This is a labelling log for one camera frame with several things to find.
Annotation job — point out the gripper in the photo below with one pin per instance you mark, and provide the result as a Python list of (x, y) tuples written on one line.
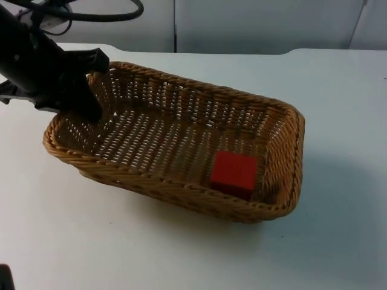
[(75, 62)]

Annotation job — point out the brown wicker basket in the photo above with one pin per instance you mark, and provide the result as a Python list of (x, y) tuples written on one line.
[(169, 142)]

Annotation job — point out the red cube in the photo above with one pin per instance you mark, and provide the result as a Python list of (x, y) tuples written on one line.
[(233, 173)]

